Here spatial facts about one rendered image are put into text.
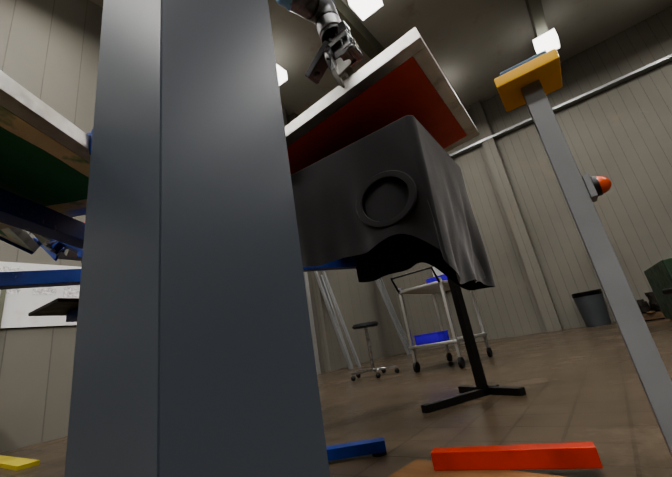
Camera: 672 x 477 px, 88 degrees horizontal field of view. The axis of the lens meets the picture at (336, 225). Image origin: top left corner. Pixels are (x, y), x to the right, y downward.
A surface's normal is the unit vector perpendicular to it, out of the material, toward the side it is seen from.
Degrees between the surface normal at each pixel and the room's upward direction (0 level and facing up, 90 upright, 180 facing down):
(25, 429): 90
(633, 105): 90
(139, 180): 90
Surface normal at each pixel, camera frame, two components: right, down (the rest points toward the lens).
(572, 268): -0.61, -0.17
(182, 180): 0.78, -0.32
